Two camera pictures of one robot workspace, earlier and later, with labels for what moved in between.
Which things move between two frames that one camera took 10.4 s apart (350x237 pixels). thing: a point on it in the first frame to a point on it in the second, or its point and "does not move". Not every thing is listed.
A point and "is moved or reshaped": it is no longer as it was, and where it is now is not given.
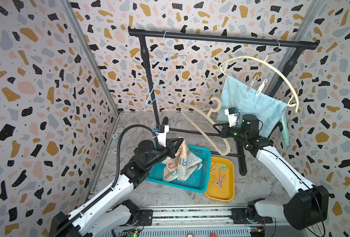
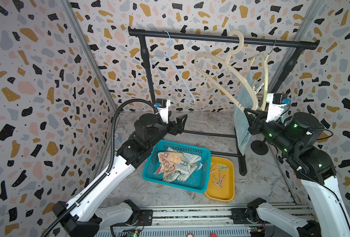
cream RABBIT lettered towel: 181,164 is moved or reshaped
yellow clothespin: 211,170 does not move
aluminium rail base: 226,221 does not move
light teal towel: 269,109 is moved or reshaped
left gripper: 174,148 to 176,130
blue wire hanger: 168,58 is moved or reshaped
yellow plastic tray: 222,181 does not move
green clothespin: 223,167 does not move
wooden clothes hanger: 207,115 to 212,80
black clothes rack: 239,150 does not move
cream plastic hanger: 265,59 is moved or reshaped
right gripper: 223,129 to 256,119
